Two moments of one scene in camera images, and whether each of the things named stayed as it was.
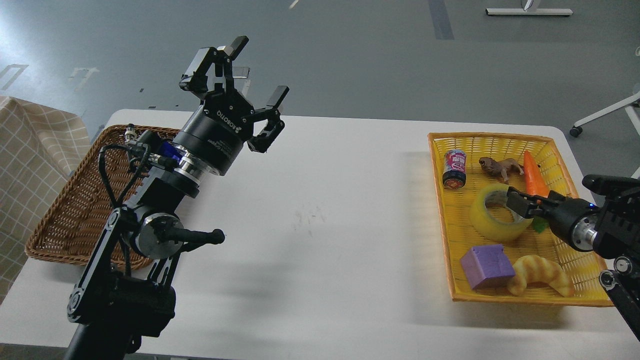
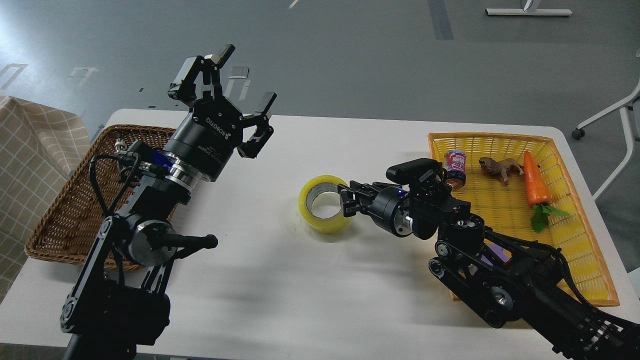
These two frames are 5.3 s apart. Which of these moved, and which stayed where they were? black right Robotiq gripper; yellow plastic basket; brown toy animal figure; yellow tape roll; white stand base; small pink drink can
Moved: yellow tape roll; black right Robotiq gripper
Stayed: yellow plastic basket; white stand base; brown toy animal figure; small pink drink can
